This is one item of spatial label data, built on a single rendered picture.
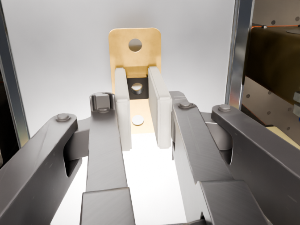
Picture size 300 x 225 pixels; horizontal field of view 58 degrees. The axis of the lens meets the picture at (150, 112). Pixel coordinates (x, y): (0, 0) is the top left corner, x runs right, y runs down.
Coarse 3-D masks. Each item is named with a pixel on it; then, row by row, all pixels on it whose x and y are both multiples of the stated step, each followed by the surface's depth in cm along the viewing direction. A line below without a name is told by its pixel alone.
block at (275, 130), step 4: (244, 108) 33; (244, 112) 32; (248, 112) 32; (252, 116) 31; (256, 120) 30; (260, 120) 30; (264, 124) 29; (268, 128) 27; (272, 128) 27; (276, 128) 27; (276, 132) 26; (280, 132) 26; (280, 136) 26; (284, 136) 26; (288, 140) 25; (292, 140) 25; (292, 144) 24; (296, 144) 24
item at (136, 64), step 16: (112, 32) 19; (128, 32) 19; (144, 32) 19; (112, 48) 20; (128, 48) 20; (144, 48) 20; (160, 48) 20; (112, 64) 20; (128, 64) 20; (144, 64) 20; (160, 64) 20; (112, 80) 20; (128, 80) 20; (144, 80) 20; (144, 96) 20; (144, 112) 22; (144, 128) 22
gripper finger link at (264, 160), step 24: (216, 120) 13; (240, 120) 12; (240, 144) 11; (264, 144) 10; (288, 144) 10; (240, 168) 11; (264, 168) 10; (288, 168) 8; (264, 192) 10; (288, 192) 9; (288, 216) 9
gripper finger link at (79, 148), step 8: (80, 120) 13; (88, 120) 13; (80, 128) 12; (88, 128) 12; (72, 136) 12; (80, 136) 12; (88, 136) 13; (72, 144) 12; (80, 144) 12; (64, 152) 12; (72, 152) 12; (80, 152) 13; (64, 160) 12
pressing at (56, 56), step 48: (0, 0) 21; (48, 0) 22; (96, 0) 22; (144, 0) 22; (192, 0) 23; (240, 0) 23; (0, 48) 23; (48, 48) 23; (96, 48) 24; (192, 48) 24; (240, 48) 24; (48, 96) 25; (192, 96) 26; (240, 96) 26; (144, 144) 28; (144, 192) 30
